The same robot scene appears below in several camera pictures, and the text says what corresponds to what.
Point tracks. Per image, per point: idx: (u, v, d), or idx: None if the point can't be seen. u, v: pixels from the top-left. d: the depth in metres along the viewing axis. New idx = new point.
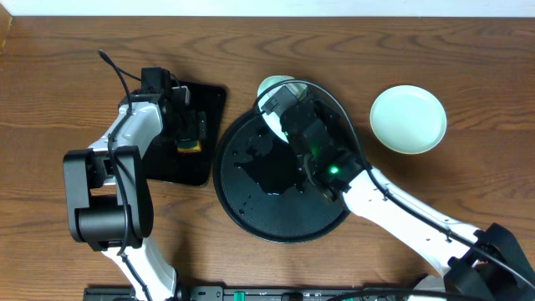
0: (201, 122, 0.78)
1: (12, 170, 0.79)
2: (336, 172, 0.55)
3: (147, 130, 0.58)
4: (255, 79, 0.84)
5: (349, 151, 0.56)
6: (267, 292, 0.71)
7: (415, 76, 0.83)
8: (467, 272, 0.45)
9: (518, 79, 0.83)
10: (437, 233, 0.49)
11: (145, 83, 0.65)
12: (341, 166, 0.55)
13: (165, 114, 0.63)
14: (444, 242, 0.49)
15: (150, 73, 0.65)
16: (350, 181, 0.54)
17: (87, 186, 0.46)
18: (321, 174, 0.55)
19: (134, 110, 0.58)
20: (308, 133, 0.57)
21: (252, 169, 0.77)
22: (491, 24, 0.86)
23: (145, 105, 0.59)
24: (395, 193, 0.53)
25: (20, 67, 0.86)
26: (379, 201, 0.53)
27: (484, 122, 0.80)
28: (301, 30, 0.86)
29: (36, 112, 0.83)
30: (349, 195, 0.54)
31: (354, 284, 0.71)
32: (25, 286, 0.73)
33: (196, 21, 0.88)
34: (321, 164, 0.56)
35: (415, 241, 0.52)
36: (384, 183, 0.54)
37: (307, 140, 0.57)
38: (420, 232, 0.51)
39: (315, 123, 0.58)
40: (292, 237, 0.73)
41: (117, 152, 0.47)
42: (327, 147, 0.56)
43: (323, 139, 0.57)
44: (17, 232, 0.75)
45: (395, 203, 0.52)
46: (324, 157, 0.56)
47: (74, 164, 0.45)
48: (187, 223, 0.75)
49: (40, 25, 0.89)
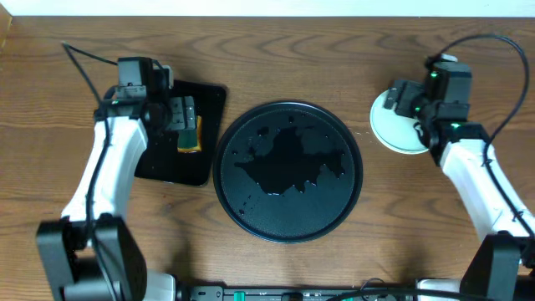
0: (190, 109, 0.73)
1: (12, 171, 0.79)
2: (456, 129, 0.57)
3: (129, 160, 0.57)
4: (255, 79, 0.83)
5: (477, 125, 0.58)
6: (267, 292, 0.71)
7: (415, 77, 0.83)
8: (512, 250, 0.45)
9: (519, 79, 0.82)
10: (507, 209, 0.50)
11: (123, 78, 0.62)
12: (465, 125, 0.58)
13: (148, 120, 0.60)
14: (507, 220, 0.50)
15: (126, 67, 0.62)
16: (463, 139, 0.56)
17: (67, 258, 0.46)
18: (441, 123, 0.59)
19: (110, 143, 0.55)
20: (454, 84, 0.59)
21: (253, 169, 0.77)
22: (491, 24, 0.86)
23: (121, 120, 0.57)
24: (495, 168, 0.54)
25: (21, 68, 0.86)
26: (475, 164, 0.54)
27: (485, 121, 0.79)
28: (301, 30, 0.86)
29: (37, 112, 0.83)
30: (455, 146, 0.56)
31: (353, 284, 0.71)
32: (27, 285, 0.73)
33: (195, 21, 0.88)
34: (446, 116, 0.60)
35: (480, 210, 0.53)
36: (491, 157, 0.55)
37: (447, 87, 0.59)
38: (490, 200, 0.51)
39: (465, 75, 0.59)
40: (292, 237, 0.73)
41: (94, 227, 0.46)
42: (458, 104, 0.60)
43: (461, 94, 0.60)
44: (17, 233, 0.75)
45: (486, 174, 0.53)
46: (452, 110, 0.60)
47: (53, 242, 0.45)
48: (186, 223, 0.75)
49: (41, 26, 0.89)
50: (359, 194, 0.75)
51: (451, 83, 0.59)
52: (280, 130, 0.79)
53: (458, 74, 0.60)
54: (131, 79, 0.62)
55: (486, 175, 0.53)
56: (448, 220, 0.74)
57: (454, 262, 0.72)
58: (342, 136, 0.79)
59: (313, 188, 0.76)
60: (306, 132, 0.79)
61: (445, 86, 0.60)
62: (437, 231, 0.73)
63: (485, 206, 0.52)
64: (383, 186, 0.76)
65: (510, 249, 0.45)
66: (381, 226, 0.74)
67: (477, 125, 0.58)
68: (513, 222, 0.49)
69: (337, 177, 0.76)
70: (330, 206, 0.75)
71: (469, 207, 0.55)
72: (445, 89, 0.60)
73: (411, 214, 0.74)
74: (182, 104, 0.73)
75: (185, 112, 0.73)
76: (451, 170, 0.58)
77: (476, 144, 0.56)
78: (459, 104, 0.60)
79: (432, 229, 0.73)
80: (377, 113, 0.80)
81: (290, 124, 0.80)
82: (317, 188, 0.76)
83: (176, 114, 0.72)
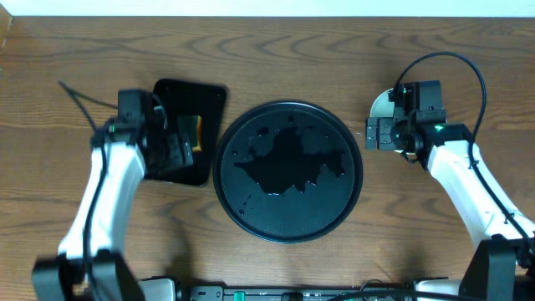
0: (185, 145, 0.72)
1: (12, 171, 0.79)
2: (439, 130, 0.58)
3: (126, 190, 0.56)
4: (255, 79, 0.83)
5: (459, 124, 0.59)
6: (267, 292, 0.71)
7: (415, 77, 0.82)
8: (507, 255, 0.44)
9: (519, 79, 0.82)
10: (498, 211, 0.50)
11: (122, 107, 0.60)
12: (447, 128, 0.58)
13: (144, 147, 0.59)
14: (500, 222, 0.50)
15: (126, 95, 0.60)
16: (446, 140, 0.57)
17: (63, 296, 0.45)
18: (422, 126, 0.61)
19: (107, 172, 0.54)
20: (425, 92, 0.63)
21: (253, 168, 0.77)
22: (491, 24, 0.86)
23: (117, 150, 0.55)
24: (482, 168, 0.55)
25: (21, 68, 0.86)
26: (462, 166, 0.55)
27: (485, 122, 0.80)
28: (301, 30, 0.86)
29: (37, 112, 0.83)
30: (440, 150, 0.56)
31: (353, 284, 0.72)
32: (27, 285, 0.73)
33: (195, 22, 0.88)
34: (425, 119, 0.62)
35: (471, 212, 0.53)
36: (477, 157, 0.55)
37: (420, 97, 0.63)
38: (480, 202, 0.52)
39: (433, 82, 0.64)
40: (292, 237, 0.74)
41: (94, 263, 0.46)
42: (434, 109, 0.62)
43: (434, 101, 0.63)
44: (17, 232, 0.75)
45: (475, 175, 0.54)
46: (430, 115, 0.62)
47: (50, 281, 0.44)
48: (187, 223, 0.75)
49: (41, 26, 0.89)
50: (359, 193, 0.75)
51: (423, 92, 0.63)
52: (280, 130, 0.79)
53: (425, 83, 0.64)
54: (130, 109, 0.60)
55: (475, 176, 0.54)
56: (448, 220, 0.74)
57: (454, 262, 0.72)
58: (343, 136, 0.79)
59: (313, 188, 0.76)
60: (306, 132, 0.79)
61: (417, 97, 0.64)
62: (437, 231, 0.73)
63: (475, 207, 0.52)
64: (383, 186, 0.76)
65: (506, 257, 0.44)
66: (381, 226, 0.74)
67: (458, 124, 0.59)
68: (506, 226, 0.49)
69: (337, 177, 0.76)
70: (330, 206, 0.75)
71: (461, 209, 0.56)
72: (418, 99, 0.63)
73: (411, 215, 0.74)
74: (179, 140, 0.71)
75: (183, 148, 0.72)
76: (440, 174, 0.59)
77: (462, 145, 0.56)
78: (435, 109, 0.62)
79: (432, 229, 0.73)
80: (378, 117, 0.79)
81: (290, 124, 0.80)
82: (317, 188, 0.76)
83: (174, 150, 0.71)
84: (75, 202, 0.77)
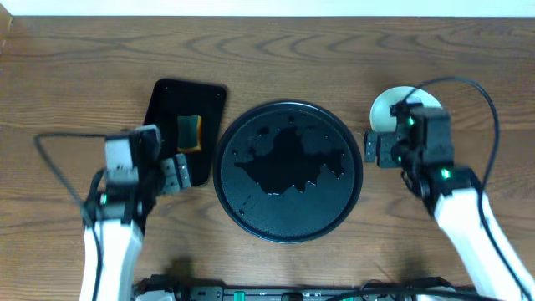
0: (182, 167, 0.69)
1: (12, 171, 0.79)
2: (447, 178, 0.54)
3: (127, 272, 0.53)
4: (254, 79, 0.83)
5: (468, 169, 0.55)
6: (267, 292, 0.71)
7: (415, 77, 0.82)
8: None
9: (519, 79, 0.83)
10: (513, 278, 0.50)
11: (110, 162, 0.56)
12: (455, 175, 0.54)
13: (141, 212, 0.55)
14: (515, 292, 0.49)
15: (114, 148, 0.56)
16: (456, 191, 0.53)
17: None
18: (430, 170, 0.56)
19: (102, 265, 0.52)
20: (433, 130, 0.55)
21: (253, 168, 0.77)
22: (491, 24, 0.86)
23: (113, 225, 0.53)
24: (492, 227, 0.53)
25: (20, 68, 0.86)
26: (473, 225, 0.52)
27: (485, 122, 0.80)
28: (301, 30, 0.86)
29: (37, 112, 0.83)
30: (449, 202, 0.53)
31: (353, 284, 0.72)
32: (27, 285, 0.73)
33: (195, 21, 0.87)
34: (431, 160, 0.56)
35: (481, 274, 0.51)
36: (487, 215, 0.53)
37: (427, 133, 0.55)
38: (493, 267, 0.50)
39: (445, 119, 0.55)
40: (292, 237, 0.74)
41: None
42: (442, 147, 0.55)
43: (442, 137, 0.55)
44: (17, 232, 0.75)
45: (486, 235, 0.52)
46: (436, 155, 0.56)
47: None
48: (187, 223, 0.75)
49: (40, 26, 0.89)
50: (359, 194, 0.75)
51: (430, 130, 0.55)
52: (280, 130, 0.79)
53: (435, 117, 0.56)
54: (121, 162, 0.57)
55: (486, 238, 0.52)
56: None
57: (453, 262, 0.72)
58: (343, 136, 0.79)
59: (313, 187, 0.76)
60: (306, 132, 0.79)
61: (425, 133, 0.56)
62: (437, 230, 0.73)
63: (487, 272, 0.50)
64: (383, 186, 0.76)
65: None
66: (381, 226, 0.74)
67: (466, 167, 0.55)
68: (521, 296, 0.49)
69: (337, 177, 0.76)
70: (329, 206, 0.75)
71: (466, 262, 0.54)
72: (425, 135, 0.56)
73: (411, 215, 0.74)
74: (175, 165, 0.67)
75: (180, 171, 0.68)
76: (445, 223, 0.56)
77: (471, 196, 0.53)
78: (442, 148, 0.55)
79: (432, 229, 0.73)
80: (377, 114, 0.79)
81: (290, 124, 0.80)
82: (317, 188, 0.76)
83: (170, 176, 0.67)
84: (75, 202, 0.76)
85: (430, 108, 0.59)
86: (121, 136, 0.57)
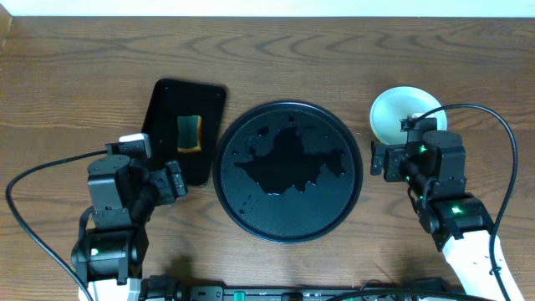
0: (175, 176, 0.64)
1: (12, 170, 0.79)
2: (456, 216, 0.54)
3: None
4: (255, 79, 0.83)
5: (480, 203, 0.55)
6: (267, 292, 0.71)
7: (415, 76, 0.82)
8: None
9: (519, 79, 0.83)
10: None
11: (96, 202, 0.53)
12: (466, 211, 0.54)
13: (136, 258, 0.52)
14: None
15: (97, 190, 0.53)
16: (466, 232, 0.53)
17: None
18: (439, 207, 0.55)
19: None
20: (447, 162, 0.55)
21: (253, 168, 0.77)
22: (491, 25, 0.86)
23: (108, 280, 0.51)
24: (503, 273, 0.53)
25: (20, 68, 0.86)
26: (483, 267, 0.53)
27: (484, 122, 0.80)
28: (302, 30, 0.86)
29: (37, 112, 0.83)
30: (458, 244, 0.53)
31: (353, 284, 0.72)
32: (26, 285, 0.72)
33: (195, 21, 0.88)
34: (442, 194, 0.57)
35: None
36: (499, 260, 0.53)
37: (441, 168, 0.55)
38: None
39: (458, 151, 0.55)
40: (292, 237, 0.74)
41: None
42: (453, 181, 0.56)
43: (454, 171, 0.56)
44: (17, 232, 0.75)
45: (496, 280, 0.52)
46: (447, 187, 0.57)
47: None
48: (187, 223, 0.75)
49: (41, 26, 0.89)
50: (359, 194, 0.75)
51: (442, 162, 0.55)
52: (280, 130, 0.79)
53: (449, 147, 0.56)
54: (109, 203, 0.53)
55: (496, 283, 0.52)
56: None
57: None
58: (343, 136, 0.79)
59: (313, 188, 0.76)
60: (306, 133, 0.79)
61: (439, 166, 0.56)
62: None
63: None
64: (384, 186, 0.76)
65: None
66: (381, 226, 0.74)
67: (477, 201, 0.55)
68: None
69: (337, 177, 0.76)
70: (330, 206, 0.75)
71: None
72: (439, 167, 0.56)
73: (411, 214, 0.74)
74: (167, 176, 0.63)
75: (173, 181, 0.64)
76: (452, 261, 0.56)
77: (481, 238, 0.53)
78: (454, 180, 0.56)
79: None
80: (379, 114, 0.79)
81: (290, 124, 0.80)
82: (317, 189, 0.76)
83: (165, 187, 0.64)
84: (75, 202, 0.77)
85: (444, 132, 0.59)
86: (103, 176, 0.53)
